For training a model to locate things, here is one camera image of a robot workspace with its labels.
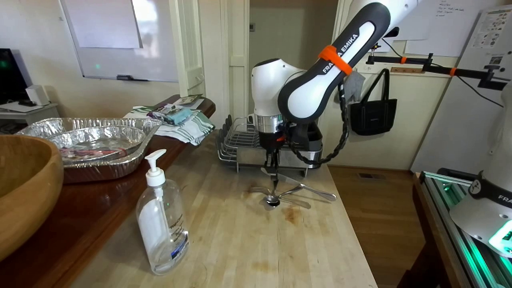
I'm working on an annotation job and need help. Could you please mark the striped green dish towels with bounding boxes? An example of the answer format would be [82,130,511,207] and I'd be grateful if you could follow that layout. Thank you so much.
[124,94,217,146]

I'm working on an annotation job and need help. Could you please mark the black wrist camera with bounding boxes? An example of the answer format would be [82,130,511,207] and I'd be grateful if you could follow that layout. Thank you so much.
[290,122,325,156]

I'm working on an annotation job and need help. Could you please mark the black computer monitor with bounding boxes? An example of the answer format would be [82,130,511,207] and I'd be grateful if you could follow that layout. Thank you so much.
[0,46,36,106]

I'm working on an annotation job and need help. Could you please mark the wooden bowl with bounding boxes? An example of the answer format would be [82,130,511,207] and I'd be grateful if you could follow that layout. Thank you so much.
[0,132,66,262]

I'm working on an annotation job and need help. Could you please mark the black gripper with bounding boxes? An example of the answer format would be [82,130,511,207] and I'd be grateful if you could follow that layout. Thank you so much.
[258,129,293,183]

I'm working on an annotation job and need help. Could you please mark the steel wire dish rack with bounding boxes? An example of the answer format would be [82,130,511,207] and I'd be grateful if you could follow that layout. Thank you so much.
[217,113,324,175]

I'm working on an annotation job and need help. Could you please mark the silver table knife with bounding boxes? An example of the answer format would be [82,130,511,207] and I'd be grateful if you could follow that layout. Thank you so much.
[260,166,340,204]

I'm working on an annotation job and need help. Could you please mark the aluminium profile robot mount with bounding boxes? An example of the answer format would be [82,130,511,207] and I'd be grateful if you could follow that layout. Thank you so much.
[418,167,512,288]

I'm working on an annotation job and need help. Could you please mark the aluminium foil tray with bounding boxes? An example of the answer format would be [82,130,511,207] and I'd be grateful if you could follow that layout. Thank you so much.
[17,114,164,183]

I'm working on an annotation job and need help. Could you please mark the dark wooden side table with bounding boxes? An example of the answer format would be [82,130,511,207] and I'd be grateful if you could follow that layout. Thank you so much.
[0,94,218,288]

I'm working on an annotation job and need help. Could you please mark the black bar with orange clamps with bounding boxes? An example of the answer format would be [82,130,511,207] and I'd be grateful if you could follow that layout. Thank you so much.
[365,50,509,90]

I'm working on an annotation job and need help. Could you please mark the black tote bag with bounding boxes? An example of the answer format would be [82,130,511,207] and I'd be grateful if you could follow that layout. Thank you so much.
[349,66,399,137]

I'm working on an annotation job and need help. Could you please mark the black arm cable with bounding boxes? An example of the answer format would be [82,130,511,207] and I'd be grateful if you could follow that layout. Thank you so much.
[292,78,354,166]

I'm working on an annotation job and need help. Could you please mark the clear hand sanitizer pump bottle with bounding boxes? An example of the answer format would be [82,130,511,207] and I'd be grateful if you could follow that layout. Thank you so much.
[135,146,193,276]

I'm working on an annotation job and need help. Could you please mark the white whiteboard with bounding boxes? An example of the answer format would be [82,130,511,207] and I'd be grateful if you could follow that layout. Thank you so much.
[58,0,181,82]

